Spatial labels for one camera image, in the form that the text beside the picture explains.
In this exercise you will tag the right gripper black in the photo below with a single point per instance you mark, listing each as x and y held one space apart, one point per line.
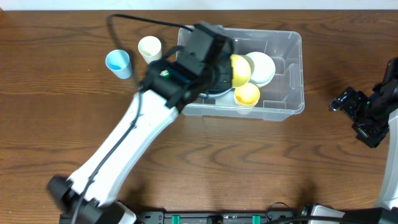
347 101

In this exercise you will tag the light blue paper cup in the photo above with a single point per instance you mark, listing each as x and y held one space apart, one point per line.
118 61

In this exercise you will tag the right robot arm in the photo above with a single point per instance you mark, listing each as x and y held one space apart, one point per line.
385 207

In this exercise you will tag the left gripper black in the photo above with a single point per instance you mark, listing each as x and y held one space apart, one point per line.
224 73

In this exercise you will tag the white small bowl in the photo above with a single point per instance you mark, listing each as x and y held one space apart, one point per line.
262 68

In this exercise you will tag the yellow cup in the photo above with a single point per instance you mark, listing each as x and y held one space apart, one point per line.
247 95
241 70

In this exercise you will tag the clear plastic storage bin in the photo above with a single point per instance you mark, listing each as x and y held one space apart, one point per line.
279 99

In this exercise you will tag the cream paper cup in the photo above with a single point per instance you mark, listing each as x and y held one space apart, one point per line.
150 48

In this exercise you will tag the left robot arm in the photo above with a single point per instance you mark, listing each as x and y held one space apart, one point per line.
89 194

